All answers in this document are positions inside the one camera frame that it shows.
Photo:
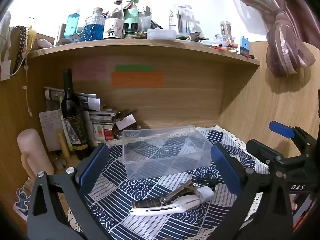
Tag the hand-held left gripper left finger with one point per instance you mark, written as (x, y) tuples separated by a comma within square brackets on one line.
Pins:
[(96, 165)]

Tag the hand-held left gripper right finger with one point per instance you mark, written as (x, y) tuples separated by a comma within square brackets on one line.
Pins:
[(225, 167)]

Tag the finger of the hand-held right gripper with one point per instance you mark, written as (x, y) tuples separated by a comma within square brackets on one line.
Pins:
[(281, 129), (260, 151)]

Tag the white blue charger plug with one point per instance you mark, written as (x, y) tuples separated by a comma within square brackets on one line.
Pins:
[(205, 193)]

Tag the metal corkscrew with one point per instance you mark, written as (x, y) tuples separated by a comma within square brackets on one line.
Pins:
[(172, 195)]

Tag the clear plastic box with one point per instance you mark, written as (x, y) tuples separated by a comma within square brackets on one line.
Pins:
[(165, 152)]

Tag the yellow tube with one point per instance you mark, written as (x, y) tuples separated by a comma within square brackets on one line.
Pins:
[(63, 145)]

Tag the stack of small boxes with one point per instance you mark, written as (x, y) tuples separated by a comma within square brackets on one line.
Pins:
[(102, 125)]

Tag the dark wine bottle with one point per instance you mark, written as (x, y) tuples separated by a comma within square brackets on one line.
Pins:
[(73, 120)]

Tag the white paper tag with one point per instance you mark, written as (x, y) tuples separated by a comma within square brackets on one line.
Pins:
[(125, 122)]

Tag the handwritten paper note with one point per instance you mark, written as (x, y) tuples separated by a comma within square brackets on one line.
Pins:
[(51, 130)]

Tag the rolled magazine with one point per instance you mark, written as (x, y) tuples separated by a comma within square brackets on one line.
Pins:
[(90, 102)]

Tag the blue patterned tablecloth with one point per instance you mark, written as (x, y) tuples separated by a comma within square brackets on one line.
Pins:
[(140, 222)]

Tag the blue cartoon sticker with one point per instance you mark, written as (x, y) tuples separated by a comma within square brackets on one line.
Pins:
[(22, 200)]

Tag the blue black block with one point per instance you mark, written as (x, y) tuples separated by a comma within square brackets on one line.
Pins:
[(244, 45)]

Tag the orange sticky note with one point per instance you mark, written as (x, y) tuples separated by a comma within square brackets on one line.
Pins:
[(137, 80)]

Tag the brown striped curtain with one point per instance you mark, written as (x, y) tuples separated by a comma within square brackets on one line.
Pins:
[(287, 35)]

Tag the pink sticky note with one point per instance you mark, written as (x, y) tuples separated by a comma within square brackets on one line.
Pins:
[(88, 70)]

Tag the orange marker pen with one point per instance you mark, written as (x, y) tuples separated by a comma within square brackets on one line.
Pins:
[(225, 46)]

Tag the green sticky note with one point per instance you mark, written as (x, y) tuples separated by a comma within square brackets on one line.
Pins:
[(133, 68)]

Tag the glass jar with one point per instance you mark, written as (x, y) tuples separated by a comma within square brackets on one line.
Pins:
[(225, 31)]

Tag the wooden shelf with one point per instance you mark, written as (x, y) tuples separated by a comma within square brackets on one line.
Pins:
[(140, 48)]

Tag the cardboard tube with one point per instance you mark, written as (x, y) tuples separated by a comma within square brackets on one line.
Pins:
[(61, 33)]

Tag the blue glass bottle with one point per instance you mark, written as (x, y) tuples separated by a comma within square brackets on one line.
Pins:
[(93, 28)]

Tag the clear bottle cartoon label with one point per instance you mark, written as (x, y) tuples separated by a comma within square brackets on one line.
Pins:
[(113, 28)]

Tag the teal bottle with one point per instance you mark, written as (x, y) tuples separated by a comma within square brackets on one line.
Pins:
[(72, 27)]

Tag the black binoculars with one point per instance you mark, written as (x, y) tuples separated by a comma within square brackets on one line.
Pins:
[(131, 28)]

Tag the white flat box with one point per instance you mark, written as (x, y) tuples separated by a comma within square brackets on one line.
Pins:
[(161, 34)]

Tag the clear tool package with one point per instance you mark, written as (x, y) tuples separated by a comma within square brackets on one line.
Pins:
[(181, 18)]

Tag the clear glass tumbler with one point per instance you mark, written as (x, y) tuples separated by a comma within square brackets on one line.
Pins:
[(145, 20)]

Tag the green pump bottle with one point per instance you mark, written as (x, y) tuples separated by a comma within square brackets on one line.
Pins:
[(132, 13)]

